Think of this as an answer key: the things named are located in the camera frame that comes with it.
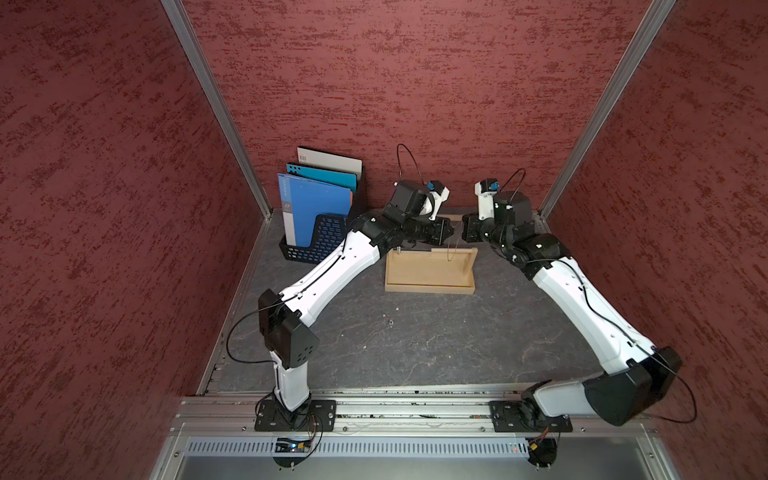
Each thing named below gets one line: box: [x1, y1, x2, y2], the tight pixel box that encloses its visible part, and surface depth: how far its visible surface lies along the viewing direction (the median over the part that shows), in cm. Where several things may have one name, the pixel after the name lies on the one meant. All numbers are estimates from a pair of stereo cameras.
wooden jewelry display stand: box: [384, 247, 478, 295], surface depth 105 cm
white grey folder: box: [297, 147, 363, 180], surface depth 100 cm
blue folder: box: [277, 173, 351, 248], surface depth 91 cm
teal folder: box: [285, 163, 357, 193], surface depth 94 cm
